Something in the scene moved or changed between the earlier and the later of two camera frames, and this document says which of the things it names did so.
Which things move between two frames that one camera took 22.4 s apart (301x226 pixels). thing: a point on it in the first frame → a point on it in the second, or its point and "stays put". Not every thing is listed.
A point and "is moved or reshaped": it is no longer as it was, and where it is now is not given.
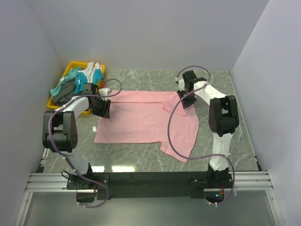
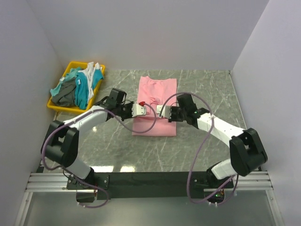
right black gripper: (186, 103) → (172, 119)
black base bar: (150, 185) stays put
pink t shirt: (143, 117) is moved or reshaped
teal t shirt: (82, 78) stays put
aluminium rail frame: (244, 181) stays put
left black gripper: (105, 112) → (130, 104)
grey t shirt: (67, 91) stays put
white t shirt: (89, 71) stays put
